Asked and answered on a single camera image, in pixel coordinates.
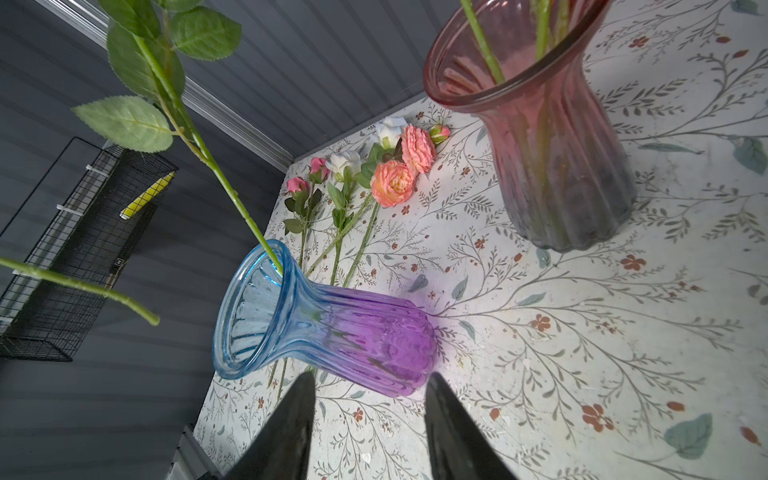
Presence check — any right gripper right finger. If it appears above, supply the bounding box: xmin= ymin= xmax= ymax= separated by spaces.
xmin=425 ymin=372 xmax=517 ymax=480

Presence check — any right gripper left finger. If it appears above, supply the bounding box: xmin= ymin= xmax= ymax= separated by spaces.
xmin=224 ymin=372 xmax=316 ymax=480

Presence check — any blue purple glass vase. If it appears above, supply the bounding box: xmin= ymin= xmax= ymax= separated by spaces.
xmin=212 ymin=240 xmax=437 ymax=397

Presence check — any pink red glass vase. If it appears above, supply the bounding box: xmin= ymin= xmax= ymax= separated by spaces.
xmin=423 ymin=0 xmax=636 ymax=253

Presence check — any magenta rose stem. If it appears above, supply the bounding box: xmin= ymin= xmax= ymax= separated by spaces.
xmin=1 ymin=257 xmax=161 ymax=326

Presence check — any light pink rose stem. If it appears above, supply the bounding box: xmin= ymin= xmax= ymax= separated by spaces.
xmin=460 ymin=0 xmax=505 ymax=85

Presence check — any pink peach rose stem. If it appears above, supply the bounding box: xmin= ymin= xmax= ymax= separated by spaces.
xmin=73 ymin=1 xmax=284 ymax=271

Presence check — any white rose stem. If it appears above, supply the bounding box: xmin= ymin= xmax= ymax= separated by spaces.
xmin=531 ymin=0 xmax=572 ymax=51

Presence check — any bunch of artificial flowers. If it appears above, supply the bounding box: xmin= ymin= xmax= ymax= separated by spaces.
xmin=266 ymin=116 xmax=452 ymax=403

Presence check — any yellow green marker pen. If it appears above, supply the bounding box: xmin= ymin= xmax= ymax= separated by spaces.
xmin=119 ymin=171 xmax=176 ymax=221

